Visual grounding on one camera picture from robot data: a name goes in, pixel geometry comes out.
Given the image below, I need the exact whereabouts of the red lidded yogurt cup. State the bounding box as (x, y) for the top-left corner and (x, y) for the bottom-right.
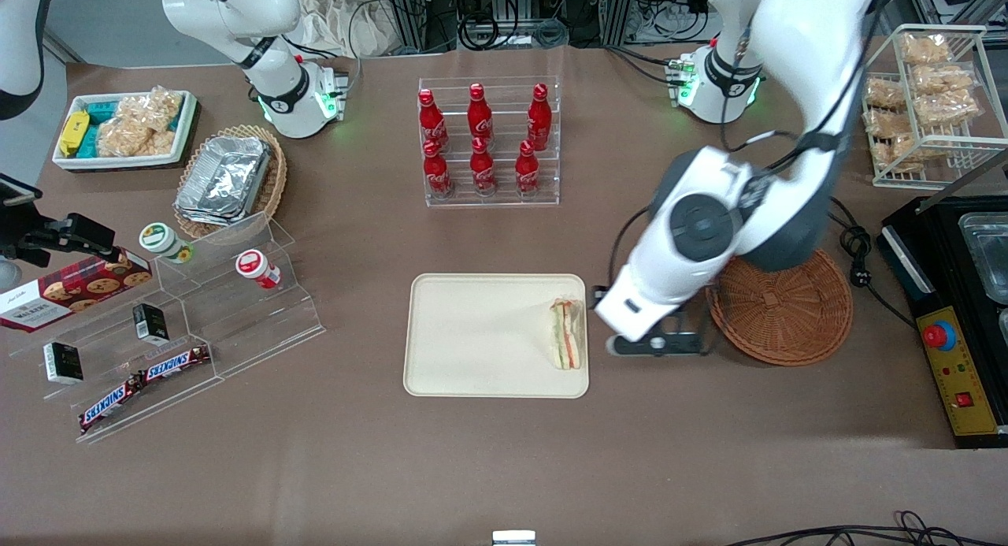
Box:
(235, 248), (283, 291)

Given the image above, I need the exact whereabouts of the steel appliance pan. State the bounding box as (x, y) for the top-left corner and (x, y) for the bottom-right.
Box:
(959, 213), (1008, 305)

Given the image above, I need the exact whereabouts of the bagged fried snack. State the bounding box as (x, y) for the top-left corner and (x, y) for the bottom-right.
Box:
(865, 109), (914, 139)
(865, 76), (907, 110)
(900, 32), (954, 67)
(912, 64), (982, 98)
(913, 91), (983, 130)
(888, 132), (947, 173)

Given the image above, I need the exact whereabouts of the yellow snack packet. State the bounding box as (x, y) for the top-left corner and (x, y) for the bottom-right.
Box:
(60, 110), (91, 158)

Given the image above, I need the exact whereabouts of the clear acrylic stepped display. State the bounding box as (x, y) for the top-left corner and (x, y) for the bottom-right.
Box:
(8, 211), (326, 444)

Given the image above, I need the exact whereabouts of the Snickers chocolate bar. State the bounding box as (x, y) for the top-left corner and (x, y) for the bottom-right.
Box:
(140, 344), (213, 384)
(77, 375), (147, 436)

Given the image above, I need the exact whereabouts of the white rectangular plastic bin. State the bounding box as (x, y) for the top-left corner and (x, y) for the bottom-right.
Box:
(52, 89), (199, 173)

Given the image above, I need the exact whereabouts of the small black box gold print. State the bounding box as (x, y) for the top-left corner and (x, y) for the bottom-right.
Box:
(42, 341), (85, 386)

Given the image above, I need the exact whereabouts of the silver foil wrapped pack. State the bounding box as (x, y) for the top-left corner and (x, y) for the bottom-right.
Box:
(174, 185), (253, 228)
(185, 135), (274, 213)

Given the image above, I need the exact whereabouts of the clear acrylic bottle rack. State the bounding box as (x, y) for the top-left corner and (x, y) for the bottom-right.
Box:
(417, 75), (561, 209)

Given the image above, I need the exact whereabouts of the Walkers red tartan cookie box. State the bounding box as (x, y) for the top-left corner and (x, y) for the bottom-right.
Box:
(0, 249), (154, 335)

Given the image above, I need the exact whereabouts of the beige cloth bag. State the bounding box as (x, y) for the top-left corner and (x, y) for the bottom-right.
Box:
(298, 0), (395, 59)

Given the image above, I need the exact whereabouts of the green sunflower yogurt cup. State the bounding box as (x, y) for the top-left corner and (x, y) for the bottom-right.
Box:
(139, 221), (196, 266)

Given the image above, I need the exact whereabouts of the round brown wicker basket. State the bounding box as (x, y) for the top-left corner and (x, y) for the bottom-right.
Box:
(706, 247), (854, 367)

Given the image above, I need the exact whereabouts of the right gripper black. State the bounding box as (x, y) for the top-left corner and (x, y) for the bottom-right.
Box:
(0, 213), (120, 268)

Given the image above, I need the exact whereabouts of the red Coca-Cola bottle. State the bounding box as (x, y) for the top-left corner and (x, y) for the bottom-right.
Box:
(422, 139), (454, 199)
(526, 83), (553, 150)
(515, 139), (542, 197)
(469, 136), (498, 197)
(467, 83), (495, 143)
(417, 87), (450, 150)

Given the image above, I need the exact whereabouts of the cream plastic tray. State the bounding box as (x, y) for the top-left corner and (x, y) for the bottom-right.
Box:
(402, 273), (591, 399)

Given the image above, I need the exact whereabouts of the white wire rack basket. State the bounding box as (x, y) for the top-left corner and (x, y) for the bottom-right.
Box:
(862, 24), (1008, 191)

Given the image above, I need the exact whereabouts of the small black box with barcode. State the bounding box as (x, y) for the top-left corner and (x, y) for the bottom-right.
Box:
(132, 302), (171, 347)

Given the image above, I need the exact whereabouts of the thin black cable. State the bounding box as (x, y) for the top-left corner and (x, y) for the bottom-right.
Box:
(724, 511), (1008, 546)

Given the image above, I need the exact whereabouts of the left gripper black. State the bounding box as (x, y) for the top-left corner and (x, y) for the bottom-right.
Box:
(665, 305), (710, 336)

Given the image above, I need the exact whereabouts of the black countertop appliance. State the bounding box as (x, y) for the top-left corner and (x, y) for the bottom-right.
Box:
(876, 193), (1008, 450)

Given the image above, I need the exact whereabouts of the aluminium frame post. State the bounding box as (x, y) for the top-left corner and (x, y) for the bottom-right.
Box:
(602, 0), (639, 47)
(384, 0), (431, 55)

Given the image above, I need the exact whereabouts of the grey metal bar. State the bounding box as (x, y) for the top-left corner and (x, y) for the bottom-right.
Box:
(917, 148), (1008, 217)

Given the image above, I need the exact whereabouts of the triangular sandwich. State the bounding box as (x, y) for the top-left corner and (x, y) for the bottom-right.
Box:
(549, 297), (587, 372)

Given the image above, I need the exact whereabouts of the oval light wicker basket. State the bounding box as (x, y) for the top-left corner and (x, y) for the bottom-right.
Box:
(172, 124), (289, 242)

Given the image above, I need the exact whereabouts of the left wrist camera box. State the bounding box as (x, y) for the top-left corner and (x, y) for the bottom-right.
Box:
(605, 332), (707, 358)

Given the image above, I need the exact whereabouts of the bagged rice cracker snack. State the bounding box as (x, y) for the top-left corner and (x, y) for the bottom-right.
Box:
(118, 87), (184, 135)
(96, 117), (176, 159)

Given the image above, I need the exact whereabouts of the coiled black cable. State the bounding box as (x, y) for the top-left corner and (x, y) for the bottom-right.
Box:
(455, 9), (569, 52)

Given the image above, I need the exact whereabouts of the black power cable with plug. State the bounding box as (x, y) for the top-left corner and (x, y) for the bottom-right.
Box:
(827, 195), (919, 331)

